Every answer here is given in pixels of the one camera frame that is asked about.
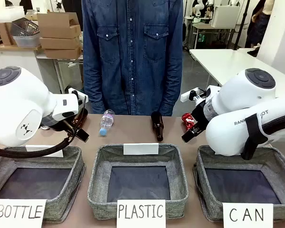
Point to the black tripod pole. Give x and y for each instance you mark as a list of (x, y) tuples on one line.
[(242, 23)]

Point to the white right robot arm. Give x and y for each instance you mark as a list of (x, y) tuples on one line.
[(242, 99)]

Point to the clear plastic water bottle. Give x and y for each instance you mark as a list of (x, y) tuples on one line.
[(107, 123)]

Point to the white BOTTLE label card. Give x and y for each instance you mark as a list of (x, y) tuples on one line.
[(19, 212)]

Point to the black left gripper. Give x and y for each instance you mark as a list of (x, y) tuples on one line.
[(58, 124)]

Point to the clear plastic bin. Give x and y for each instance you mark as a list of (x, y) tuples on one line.
[(27, 40)]

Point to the black mesh tray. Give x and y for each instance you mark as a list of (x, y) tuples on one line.
[(26, 26)]

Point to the blank white card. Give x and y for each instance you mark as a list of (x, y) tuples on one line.
[(46, 152), (140, 149)]

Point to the white PLASTIC label card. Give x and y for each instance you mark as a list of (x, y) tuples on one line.
[(140, 213)]

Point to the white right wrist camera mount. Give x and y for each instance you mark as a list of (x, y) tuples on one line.
[(194, 95)]

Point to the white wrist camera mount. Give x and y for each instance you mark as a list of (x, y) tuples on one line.
[(74, 93), (194, 95)]

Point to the background person in black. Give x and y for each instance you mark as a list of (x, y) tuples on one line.
[(260, 21)]

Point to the flat cardboard box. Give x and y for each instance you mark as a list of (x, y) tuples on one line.
[(60, 42), (63, 52)]

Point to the person in denim shirt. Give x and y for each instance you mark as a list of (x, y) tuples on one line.
[(133, 54)]

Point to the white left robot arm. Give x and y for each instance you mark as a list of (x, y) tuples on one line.
[(16, 107)]

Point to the crushed red can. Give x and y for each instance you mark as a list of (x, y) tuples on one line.
[(187, 120)]

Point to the white foam block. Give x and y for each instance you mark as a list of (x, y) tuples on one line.
[(10, 13)]

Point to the open cardboard box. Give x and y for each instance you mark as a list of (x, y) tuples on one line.
[(58, 23)]

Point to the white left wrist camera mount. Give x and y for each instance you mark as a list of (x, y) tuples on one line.
[(74, 93)]

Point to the white box on desk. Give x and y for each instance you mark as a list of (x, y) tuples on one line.
[(225, 16)]

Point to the white CAN label card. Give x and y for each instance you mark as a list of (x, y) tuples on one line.
[(247, 215)]

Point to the grey fabric basket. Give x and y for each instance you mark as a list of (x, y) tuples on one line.
[(35, 180), (242, 185), (137, 178)]

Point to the brown glass bottle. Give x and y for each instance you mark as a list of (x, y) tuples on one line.
[(157, 126), (82, 115)]

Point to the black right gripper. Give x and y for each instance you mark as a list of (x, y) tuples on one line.
[(199, 114)]

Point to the grey background desk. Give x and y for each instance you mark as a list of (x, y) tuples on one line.
[(211, 31)]

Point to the small cardboard box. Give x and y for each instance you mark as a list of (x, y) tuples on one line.
[(5, 33)]

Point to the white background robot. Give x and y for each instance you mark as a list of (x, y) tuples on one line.
[(202, 8)]

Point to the white side table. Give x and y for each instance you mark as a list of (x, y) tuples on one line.
[(26, 64)]

